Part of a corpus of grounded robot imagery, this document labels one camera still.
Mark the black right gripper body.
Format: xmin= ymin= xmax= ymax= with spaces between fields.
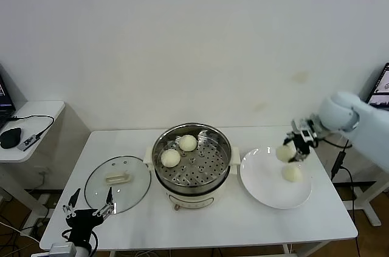
xmin=291 ymin=118 xmax=319 ymax=154

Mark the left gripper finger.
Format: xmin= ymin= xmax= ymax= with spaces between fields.
xmin=63 ymin=188 xmax=82 ymax=218
xmin=92 ymin=186 xmax=117 ymax=219

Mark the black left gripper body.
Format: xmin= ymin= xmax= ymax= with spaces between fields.
xmin=65 ymin=208 xmax=106 ymax=241

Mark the white steamed baozi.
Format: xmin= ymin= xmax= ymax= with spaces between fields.
xmin=160 ymin=148 xmax=182 ymax=168
xmin=275 ymin=144 xmax=296 ymax=163
xmin=178 ymin=134 xmax=198 ymax=152
xmin=281 ymin=165 xmax=304 ymax=183

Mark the round glass lid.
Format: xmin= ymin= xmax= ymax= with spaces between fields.
xmin=84 ymin=155 xmax=153 ymax=215

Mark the stainless steel steamer basket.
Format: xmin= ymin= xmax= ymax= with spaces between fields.
xmin=143 ymin=122 xmax=242 ymax=191

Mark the white power strip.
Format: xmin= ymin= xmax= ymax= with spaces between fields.
xmin=38 ymin=193 xmax=52 ymax=209

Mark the white round plate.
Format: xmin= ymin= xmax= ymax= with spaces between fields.
xmin=239 ymin=146 xmax=313 ymax=210

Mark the black floor bar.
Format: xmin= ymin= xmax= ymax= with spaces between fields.
xmin=332 ymin=180 xmax=377 ymax=188

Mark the grey usb hub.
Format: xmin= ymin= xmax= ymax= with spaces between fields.
xmin=18 ymin=134 xmax=41 ymax=151

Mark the white side desk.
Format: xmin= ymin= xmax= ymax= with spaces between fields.
xmin=0 ymin=100 xmax=66 ymax=218
xmin=358 ymin=135 xmax=389 ymax=227

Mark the cream electric cooker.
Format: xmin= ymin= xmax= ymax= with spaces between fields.
xmin=145 ymin=159 xmax=241 ymax=211

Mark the black computer mouse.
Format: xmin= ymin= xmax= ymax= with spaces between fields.
xmin=0 ymin=127 xmax=24 ymax=149

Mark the black laptop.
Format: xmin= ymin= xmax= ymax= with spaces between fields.
xmin=0 ymin=62 xmax=16 ymax=132
xmin=366 ymin=63 xmax=389 ymax=106

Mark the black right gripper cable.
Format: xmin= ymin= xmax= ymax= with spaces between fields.
xmin=317 ymin=137 xmax=353 ymax=149

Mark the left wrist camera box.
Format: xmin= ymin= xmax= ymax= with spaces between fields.
xmin=48 ymin=242 xmax=77 ymax=257

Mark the black cable with adapter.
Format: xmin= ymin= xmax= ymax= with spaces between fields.
xmin=331 ymin=140 xmax=356 ymax=209

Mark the black hub cable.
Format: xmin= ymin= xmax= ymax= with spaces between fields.
xmin=9 ymin=114 xmax=55 ymax=136

